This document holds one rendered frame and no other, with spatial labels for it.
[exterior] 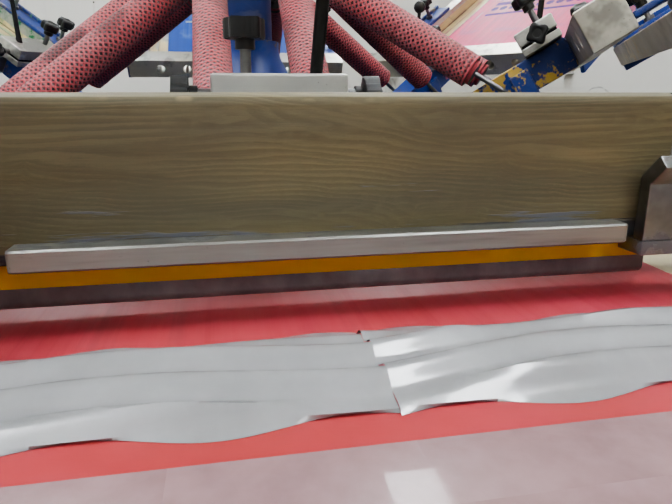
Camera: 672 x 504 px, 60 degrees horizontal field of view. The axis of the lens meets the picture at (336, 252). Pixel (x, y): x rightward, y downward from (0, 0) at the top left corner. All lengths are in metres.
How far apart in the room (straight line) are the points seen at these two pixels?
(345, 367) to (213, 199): 0.10
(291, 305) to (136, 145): 0.11
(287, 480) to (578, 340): 0.14
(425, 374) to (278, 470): 0.07
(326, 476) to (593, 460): 0.08
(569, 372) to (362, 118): 0.14
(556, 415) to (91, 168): 0.21
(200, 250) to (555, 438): 0.16
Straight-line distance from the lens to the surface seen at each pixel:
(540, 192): 0.32
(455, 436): 0.20
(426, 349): 0.24
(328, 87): 0.55
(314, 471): 0.18
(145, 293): 0.30
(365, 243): 0.27
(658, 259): 0.43
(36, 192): 0.29
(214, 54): 0.78
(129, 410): 0.20
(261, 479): 0.18
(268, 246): 0.27
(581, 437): 0.21
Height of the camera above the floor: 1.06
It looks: 15 degrees down
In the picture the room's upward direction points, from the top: straight up
